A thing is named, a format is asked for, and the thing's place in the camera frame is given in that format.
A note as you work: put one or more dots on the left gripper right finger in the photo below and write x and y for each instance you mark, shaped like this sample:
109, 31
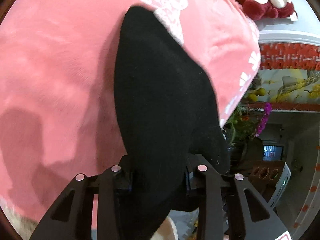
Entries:
228, 205

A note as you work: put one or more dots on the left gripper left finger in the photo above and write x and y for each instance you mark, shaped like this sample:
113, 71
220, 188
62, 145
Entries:
70, 215

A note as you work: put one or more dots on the black small garment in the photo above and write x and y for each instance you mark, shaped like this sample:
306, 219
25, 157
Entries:
166, 108

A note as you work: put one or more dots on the purple orchid flower arrangement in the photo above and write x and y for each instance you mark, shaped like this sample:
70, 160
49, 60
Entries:
246, 123

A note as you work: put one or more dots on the pink fleece blanket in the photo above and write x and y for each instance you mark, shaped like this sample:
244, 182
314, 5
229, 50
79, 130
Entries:
57, 69

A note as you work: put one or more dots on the red monkey plush toy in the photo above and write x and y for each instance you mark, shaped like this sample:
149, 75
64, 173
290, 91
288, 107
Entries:
258, 9

